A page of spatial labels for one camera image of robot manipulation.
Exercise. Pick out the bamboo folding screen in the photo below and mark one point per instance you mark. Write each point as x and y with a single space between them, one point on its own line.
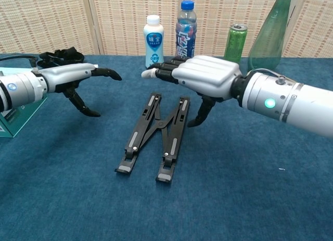
52 22

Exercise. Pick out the green drink can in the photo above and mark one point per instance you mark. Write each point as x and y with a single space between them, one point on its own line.
235 43

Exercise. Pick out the blue table cloth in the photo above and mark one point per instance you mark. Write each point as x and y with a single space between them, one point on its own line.
78 199

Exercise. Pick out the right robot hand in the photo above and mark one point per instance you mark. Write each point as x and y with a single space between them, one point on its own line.
208 74

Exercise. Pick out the teal Philips speaker box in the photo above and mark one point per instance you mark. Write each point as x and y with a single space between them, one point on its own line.
15 124

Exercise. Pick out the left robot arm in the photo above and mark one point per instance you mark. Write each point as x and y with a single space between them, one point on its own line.
23 90

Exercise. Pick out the black silver folding laptop stand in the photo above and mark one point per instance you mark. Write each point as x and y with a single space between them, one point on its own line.
162 125

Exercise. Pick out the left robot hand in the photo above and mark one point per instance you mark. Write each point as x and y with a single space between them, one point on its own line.
67 74

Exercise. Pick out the blue capped sports drink bottle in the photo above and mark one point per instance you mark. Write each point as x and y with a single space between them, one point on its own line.
185 30

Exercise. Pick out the green glass spray bottle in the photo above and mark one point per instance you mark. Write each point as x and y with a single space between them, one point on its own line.
268 38

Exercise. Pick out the white yogurt drink bottle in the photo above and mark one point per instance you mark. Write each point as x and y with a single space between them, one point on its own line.
154 38

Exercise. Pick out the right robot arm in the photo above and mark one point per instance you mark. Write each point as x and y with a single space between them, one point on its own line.
299 105

